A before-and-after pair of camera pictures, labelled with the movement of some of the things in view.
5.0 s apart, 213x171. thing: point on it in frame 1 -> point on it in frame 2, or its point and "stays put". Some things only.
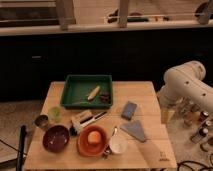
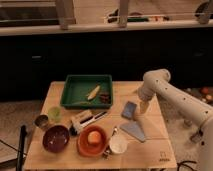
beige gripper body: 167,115 -> 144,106
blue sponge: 129,110 stays put
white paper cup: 118,144 stays put
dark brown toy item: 105,97 stays put
